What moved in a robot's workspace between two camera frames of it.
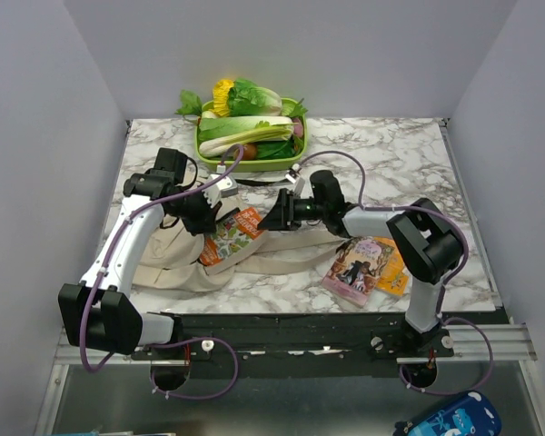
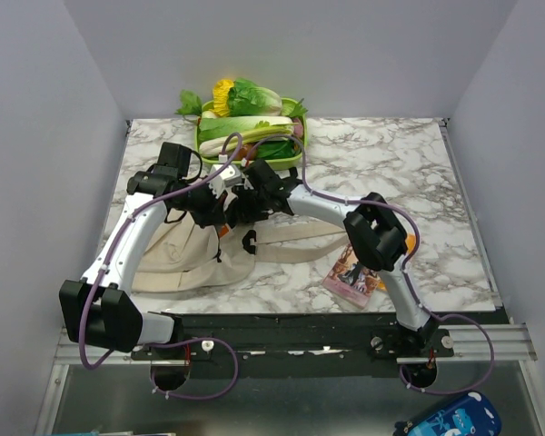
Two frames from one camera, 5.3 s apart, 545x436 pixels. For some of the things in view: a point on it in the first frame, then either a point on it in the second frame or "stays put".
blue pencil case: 465,414 stays put
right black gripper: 281,216 → 242,192
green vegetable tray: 253,165 stays put
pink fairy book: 356,266 stays put
